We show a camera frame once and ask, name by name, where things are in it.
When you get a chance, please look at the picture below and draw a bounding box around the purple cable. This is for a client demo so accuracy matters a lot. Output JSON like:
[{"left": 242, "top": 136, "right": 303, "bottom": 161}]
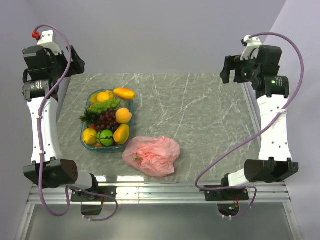
[
  {"left": 195, "top": 32, "right": 305, "bottom": 219},
  {"left": 34, "top": 24, "right": 118, "bottom": 223}
]

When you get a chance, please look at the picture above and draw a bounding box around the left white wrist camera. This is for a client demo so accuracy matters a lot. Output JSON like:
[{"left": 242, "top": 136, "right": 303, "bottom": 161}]
[{"left": 31, "top": 30, "right": 63, "bottom": 56}]

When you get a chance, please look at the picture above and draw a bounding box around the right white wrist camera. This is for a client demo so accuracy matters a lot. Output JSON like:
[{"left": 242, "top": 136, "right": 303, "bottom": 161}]
[{"left": 240, "top": 35, "right": 262, "bottom": 61}]

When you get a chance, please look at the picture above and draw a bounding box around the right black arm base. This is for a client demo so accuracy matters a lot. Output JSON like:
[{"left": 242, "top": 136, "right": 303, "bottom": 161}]
[{"left": 200, "top": 188, "right": 249, "bottom": 218}]

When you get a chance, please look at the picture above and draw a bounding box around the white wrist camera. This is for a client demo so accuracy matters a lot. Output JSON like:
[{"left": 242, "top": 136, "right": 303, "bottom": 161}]
[
  {"left": 31, "top": 30, "right": 63, "bottom": 56},
  {"left": 240, "top": 35, "right": 262, "bottom": 61}
]

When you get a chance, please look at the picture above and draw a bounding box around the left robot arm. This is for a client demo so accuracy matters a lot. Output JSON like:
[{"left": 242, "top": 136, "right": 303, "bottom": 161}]
[{"left": 22, "top": 45, "right": 101, "bottom": 201}]

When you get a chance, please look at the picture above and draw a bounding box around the pink plastic bag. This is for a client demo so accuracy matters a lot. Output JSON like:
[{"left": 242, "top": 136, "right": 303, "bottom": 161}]
[{"left": 122, "top": 136, "right": 181, "bottom": 178}]

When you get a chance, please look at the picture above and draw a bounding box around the teal plastic fruit tray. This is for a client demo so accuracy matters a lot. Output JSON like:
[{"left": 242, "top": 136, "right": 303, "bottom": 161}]
[{"left": 79, "top": 90, "right": 133, "bottom": 153}]

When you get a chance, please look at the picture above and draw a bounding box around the yellow lemon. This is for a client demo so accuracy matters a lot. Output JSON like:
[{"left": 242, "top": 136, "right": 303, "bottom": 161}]
[{"left": 82, "top": 128, "right": 98, "bottom": 145}]

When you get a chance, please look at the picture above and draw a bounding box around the green striped watermelon ball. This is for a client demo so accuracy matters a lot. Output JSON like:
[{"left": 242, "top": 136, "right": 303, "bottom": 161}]
[{"left": 96, "top": 129, "right": 114, "bottom": 147}]

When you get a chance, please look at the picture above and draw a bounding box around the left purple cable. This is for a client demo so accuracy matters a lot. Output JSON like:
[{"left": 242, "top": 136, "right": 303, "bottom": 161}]
[{"left": 34, "top": 24, "right": 118, "bottom": 223}]

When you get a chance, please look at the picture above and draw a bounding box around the orange mango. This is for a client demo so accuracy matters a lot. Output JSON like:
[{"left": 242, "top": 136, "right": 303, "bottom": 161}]
[
  {"left": 113, "top": 124, "right": 130, "bottom": 145},
  {"left": 113, "top": 88, "right": 136, "bottom": 100}
]

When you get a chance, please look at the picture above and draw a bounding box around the aluminium mounting rail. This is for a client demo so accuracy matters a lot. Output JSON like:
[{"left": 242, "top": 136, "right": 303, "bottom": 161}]
[{"left": 27, "top": 182, "right": 291, "bottom": 205}]

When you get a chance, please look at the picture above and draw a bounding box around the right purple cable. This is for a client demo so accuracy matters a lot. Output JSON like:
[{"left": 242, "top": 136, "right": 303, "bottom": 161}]
[{"left": 195, "top": 32, "right": 305, "bottom": 219}]

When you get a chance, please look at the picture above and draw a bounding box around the orange mango at tray bottom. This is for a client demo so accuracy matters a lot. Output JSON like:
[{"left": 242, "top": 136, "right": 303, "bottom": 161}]
[{"left": 113, "top": 124, "right": 130, "bottom": 145}]

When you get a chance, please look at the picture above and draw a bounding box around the green grape bunch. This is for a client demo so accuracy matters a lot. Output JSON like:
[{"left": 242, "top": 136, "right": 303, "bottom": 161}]
[{"left": 89, "top": 98, "right": 120, "bottom": 114}]

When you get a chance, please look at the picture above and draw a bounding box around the yellow orange fruit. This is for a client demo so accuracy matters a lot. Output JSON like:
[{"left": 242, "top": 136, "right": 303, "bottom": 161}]
[{"left": 96, "top": 91, "right": 111, "bottom": 103}]

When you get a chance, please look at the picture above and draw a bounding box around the green pineapple crown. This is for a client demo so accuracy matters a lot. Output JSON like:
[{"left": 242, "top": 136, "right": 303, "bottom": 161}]
[{"left": 79, "top": 109, "right": 100, "bottom": 125}]

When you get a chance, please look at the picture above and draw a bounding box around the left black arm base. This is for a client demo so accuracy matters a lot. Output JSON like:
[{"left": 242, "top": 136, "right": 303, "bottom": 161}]
[{"left": 70, "top": 186, "right": 117, "bottom": 217}]

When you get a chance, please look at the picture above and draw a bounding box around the orange peach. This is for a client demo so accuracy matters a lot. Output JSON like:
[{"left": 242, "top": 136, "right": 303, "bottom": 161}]
[{"left": 115, "top": 107, "right": 132, "bottom": 124}]

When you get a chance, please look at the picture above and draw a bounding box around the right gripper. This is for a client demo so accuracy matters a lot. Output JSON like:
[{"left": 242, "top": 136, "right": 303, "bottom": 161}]
[{"left": 219, "top": 52, "right": 260, "bottom": 84}]

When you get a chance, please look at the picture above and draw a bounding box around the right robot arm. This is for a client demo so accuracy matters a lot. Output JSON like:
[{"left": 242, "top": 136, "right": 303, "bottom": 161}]
[{"left": 220, "top": 45, "right": 299, "bottom": 200}]

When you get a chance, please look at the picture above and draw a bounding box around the purple grape bunch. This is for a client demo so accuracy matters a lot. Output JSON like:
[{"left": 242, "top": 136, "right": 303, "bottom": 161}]
[{"left": 96, "top": 109, "right": 120, "bottom": 133}]

